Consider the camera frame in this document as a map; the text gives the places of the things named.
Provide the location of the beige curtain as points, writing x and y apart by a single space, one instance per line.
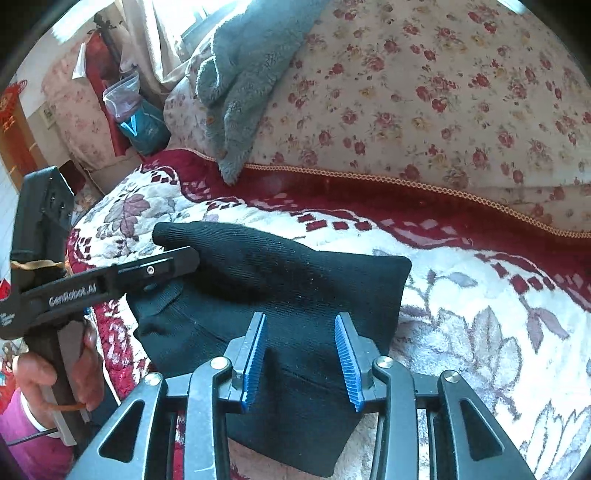
152 41

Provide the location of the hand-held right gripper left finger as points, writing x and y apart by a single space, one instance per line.
256 364

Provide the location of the teal bag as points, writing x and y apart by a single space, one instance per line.
147 131

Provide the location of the red cloth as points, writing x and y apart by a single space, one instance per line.
99 69

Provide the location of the floral patterned pillow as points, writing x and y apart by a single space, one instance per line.
415 92

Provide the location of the black pants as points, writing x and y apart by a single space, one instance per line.
277 286

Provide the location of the red knot wall decoration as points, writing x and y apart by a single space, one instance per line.
11 106

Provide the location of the red white floral blanket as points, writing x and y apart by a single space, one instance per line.
461 286

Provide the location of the wooden door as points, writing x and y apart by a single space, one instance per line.
21 152

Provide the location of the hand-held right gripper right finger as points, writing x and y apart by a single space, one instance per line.
348 364

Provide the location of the grey fluffy towel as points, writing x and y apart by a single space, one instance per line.
244 69

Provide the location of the person's left hand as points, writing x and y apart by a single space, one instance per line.
90 364

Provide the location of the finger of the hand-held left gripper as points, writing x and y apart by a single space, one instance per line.
157 270

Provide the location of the pink floral pillow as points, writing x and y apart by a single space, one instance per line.
74 106

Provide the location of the clear plastic bag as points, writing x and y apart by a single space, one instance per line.
121 94

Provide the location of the person's left forearm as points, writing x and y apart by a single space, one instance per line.
27 443

